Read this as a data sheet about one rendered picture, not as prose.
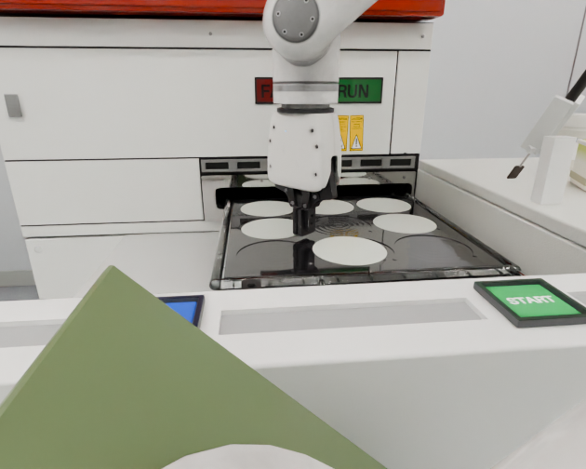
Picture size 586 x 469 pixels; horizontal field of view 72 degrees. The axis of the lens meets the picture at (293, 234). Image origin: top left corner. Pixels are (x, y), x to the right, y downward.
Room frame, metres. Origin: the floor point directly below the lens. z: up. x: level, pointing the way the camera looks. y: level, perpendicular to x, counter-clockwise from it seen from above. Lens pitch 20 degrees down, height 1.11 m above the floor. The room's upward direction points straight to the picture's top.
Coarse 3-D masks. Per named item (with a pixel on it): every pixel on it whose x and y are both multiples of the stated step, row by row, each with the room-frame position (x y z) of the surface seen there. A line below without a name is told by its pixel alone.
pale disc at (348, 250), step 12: (324, 240) 0.54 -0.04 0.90; (336, 240) 0.54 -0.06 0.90; (348, 240) 0.54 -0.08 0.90; (360, 240) 0.54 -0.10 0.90; (324, 252) 0.49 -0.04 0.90; (336, 252) 0.49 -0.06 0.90; (348, 252) 0.49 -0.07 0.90; (360, 252) 0.49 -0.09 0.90; (372, 252) 0.49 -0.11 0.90; (384, 252) 0.50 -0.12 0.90; (348, 264) 0.46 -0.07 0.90; (360, 264) 0.46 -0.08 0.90
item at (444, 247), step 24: (240, 216) 0.65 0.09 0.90; (288, 216) 0.65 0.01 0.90; (336, 216) 0.66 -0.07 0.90; (360, 216) 0.65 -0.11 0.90; (432, 216) 0.65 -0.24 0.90; (240, 240) 0.54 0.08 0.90; (264, 240) 0.54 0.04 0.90; (288, 240) 0.54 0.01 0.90; (312, 240) 0.54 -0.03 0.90; (384, 240) 0.54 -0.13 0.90; (408, 240) 0.54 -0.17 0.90; (432, 240) 0.54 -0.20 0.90; (456, 240) 0.54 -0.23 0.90; (240, 264) 0.46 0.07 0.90; (264, 264) 0.46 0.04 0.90; (288, 264) 0.46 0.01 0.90; (312, 264) 0.46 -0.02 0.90; (336, 264) 0.46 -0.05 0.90; (384, 264) 0.46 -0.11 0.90; (408, 264) 0.46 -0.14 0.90; (432, 264) 0.46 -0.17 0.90; (456, 264) 0.46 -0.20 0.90; (480, 264) 0.46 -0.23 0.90
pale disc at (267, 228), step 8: (248, 224) 0.61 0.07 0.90; (256, 224) 0.61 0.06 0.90; (264, 224) 0.61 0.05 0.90; (272, 224) 0.61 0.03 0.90; (280, 224) 0.61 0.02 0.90; (288, 224) 0.61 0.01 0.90; (248, 232) 0.57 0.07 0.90; (256, 232) 0.57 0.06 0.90; (264, 232) 0.57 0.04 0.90; (272, 232) 0.57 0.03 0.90; (280, 232) 0.57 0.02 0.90; (288, 232) 0.57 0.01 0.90
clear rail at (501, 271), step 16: (384, 272) 0.43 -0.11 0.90; (400, 272) 0.43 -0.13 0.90; (416, 272) 0.43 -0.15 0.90; (432, 272) 0.43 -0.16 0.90; (448, 272) 0.43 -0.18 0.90; (464, 272) 0.43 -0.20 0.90; (480, 272) 0.44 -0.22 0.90; (496, 272) 0.44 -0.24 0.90; (512, 272) 0.44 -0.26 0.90; (224, 288) 0.40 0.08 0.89; (240, 288) 0.41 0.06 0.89
